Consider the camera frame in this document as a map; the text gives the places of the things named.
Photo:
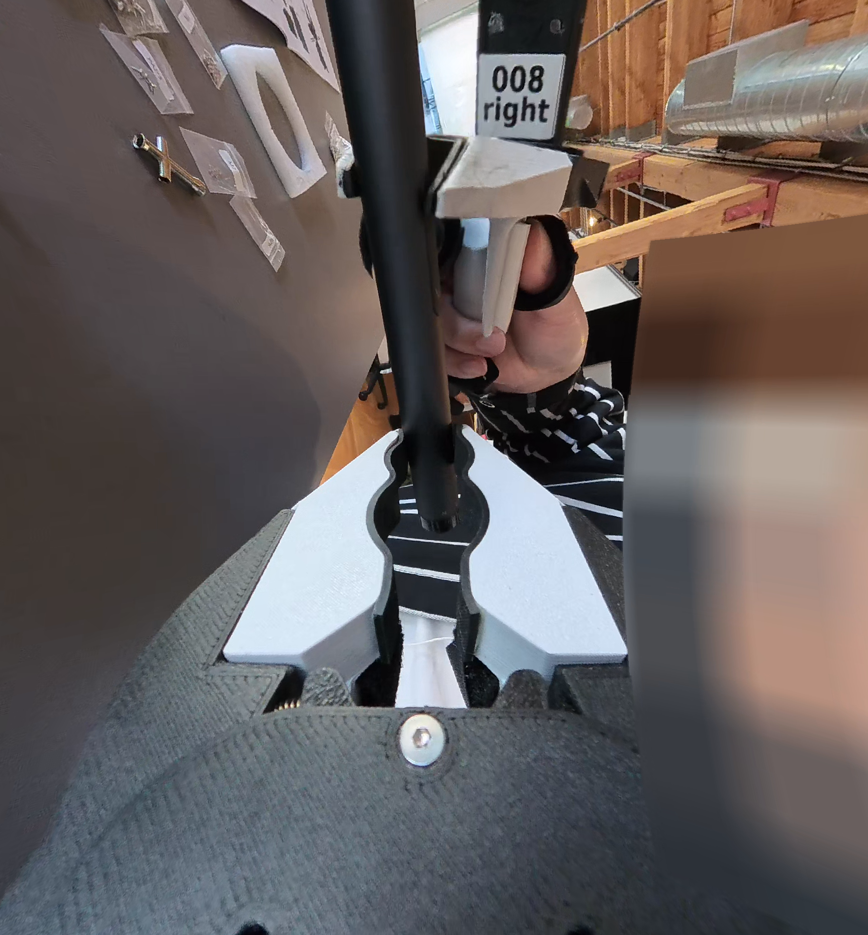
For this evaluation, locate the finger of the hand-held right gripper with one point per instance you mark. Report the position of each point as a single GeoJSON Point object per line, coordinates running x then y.
{"type": "Point", "coordinates": [346, 179]}
{"type": "Point", "coordinates": [507, 179]}

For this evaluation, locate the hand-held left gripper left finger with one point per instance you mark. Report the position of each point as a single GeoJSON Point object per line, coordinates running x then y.
{"type": "Point", "coordinates": [310, 577]}

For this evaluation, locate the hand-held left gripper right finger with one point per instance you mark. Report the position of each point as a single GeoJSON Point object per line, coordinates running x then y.
{"type": "Point", "coordinates": [543, 584]}

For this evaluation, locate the black electric screwdriver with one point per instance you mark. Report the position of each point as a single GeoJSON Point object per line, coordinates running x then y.
{"type": "Point", "coordinates": [383, 219]}

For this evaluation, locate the person's right forearm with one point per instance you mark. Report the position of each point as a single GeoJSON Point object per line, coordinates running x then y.
{"type": "Point", "coordinates": [565, 438]}

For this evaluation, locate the person's right hand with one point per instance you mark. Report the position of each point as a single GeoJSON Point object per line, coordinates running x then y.
{"type": "Point", "coordinates": [543, 350]}

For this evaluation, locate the clear plastic parts bag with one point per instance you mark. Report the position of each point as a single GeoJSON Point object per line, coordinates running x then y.
{"type": "Point", "coordinates": [149, 73]}
{"type": "Point", "coordinates": [138, 14]}
{"type": "Point", "coordinates": [199, 40]}
{"type": "Point", "coordinates": [258, 230]}
{"type": "Point", "coordinates": [218, 161]}

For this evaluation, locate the person's striped shirt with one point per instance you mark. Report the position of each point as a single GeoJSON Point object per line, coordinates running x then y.
{"type": "Point", "coordinates": [427, 577]}

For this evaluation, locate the printed paper sheet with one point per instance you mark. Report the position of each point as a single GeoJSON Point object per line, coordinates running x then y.
{"type": "Point", "coordinates": [302, 36]}

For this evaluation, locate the wooden ceiling beam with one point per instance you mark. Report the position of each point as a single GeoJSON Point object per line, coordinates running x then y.
{"type": "Point", "coordinates": [660, 234]}

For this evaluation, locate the metal cross wrench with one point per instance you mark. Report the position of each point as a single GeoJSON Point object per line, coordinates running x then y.
{"type": "Point", "coordinates": [165, 164]}

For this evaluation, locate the white foam frame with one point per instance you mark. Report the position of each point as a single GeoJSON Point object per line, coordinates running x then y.
{"type": "Point", "coordinates": [238, 69]}

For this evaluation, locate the silver air duct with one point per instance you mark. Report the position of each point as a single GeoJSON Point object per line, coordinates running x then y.
{"type": "Point", "coordinates": [806, 95]}

